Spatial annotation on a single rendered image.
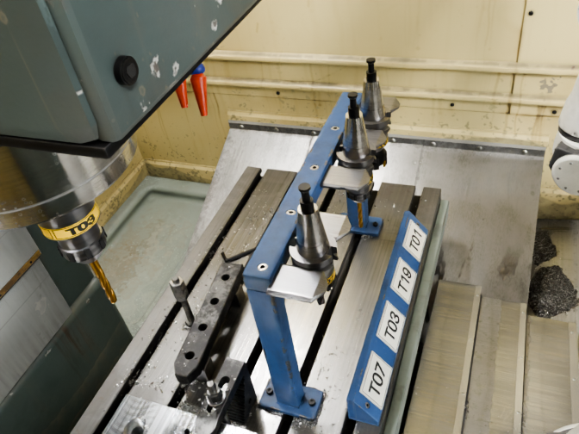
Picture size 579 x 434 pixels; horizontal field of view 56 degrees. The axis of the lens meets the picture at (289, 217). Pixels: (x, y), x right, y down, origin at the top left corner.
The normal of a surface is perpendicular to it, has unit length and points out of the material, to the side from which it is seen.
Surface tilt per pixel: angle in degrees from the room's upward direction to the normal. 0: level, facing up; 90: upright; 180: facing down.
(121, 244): 0
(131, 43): 90
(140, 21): 90
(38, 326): 90
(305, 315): 0
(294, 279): 0
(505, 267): 24
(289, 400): 90
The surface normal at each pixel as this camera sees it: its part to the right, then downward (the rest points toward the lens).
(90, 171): 0.78, 0.33
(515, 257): -0.26, -0.41
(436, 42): -0.34, 0.66
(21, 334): 0.92, 0.15
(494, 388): -0.08, -0.82
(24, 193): 0.31, 0.60
